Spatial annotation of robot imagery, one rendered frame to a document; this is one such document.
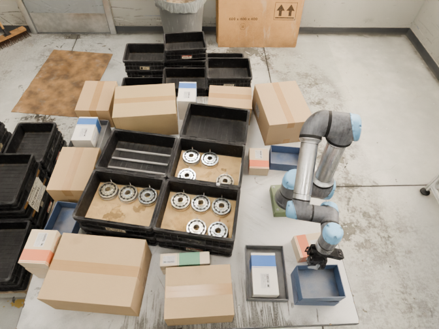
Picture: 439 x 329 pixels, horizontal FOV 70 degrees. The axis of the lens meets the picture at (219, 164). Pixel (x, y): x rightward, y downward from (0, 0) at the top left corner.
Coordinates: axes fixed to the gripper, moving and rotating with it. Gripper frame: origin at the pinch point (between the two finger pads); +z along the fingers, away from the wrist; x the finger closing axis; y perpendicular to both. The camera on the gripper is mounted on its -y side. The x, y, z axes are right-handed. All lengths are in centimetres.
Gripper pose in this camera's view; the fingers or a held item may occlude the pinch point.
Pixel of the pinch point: (316, 266)
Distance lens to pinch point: 164.0
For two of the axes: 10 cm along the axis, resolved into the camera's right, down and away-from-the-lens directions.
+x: 0.2, 7.6, -6.5
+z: -0.3, 6.5, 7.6
